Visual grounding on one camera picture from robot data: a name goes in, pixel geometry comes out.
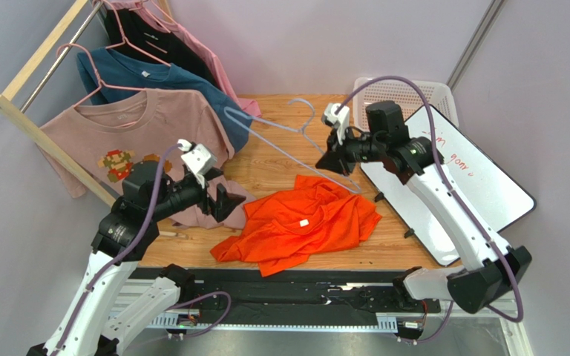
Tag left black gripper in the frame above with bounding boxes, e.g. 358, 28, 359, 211
150, 166, 246, 221

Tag orange t-shirt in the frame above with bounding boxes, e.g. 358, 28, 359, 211
210, 175, 381, 277

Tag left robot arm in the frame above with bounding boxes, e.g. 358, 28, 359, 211
27, 161, 246, 355

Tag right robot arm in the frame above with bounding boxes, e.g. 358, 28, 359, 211
315, 101, 532, 314

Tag mauve pixel-print t-shirt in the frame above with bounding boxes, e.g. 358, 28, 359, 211
38, 88, 258, 231

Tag blue t-shirt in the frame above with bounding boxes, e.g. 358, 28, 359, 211
76, 47, 252, 152

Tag pink hanger on blue shirt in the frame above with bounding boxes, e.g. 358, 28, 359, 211
56, 43, 145, 108

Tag pink hanger on black shirt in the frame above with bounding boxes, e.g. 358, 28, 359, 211
91, 0, 172, 67

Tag pink t-shirt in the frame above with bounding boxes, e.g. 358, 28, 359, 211
114, 1, 262, 117

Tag black t-shirt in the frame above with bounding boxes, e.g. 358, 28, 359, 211
104, 9, 217, 88

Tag white plastic basket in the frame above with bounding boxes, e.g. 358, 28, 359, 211
353, 81, 463, 150

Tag whiteboard with red writing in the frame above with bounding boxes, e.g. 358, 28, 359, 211
360, 109, 536, 266

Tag metal rack rod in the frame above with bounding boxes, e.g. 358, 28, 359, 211
19, 1, 102, 113

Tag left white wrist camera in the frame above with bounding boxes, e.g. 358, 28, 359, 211
177, 139, 217, 189

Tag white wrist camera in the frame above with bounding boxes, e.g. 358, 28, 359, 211
321, 103, 350, 145
177, 139, 217, 189

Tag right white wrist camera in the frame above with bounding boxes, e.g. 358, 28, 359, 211
321, 103, 350, 145

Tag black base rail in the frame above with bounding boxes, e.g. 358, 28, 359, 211
122, 268, 444, 327

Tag aluminium mounting frame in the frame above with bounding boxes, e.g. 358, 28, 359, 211
125, 302, 531, 355

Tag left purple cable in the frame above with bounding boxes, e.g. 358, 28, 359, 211
50, 142, 232, 356

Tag purple cable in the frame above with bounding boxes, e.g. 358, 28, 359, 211
336, 75, 525, 345
50, 142, 232, 356

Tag wooden clothes rack frame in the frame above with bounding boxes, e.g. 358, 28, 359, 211
0, 0, 187, 239

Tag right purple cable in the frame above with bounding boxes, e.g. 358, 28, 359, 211
336, 75, 525, 345

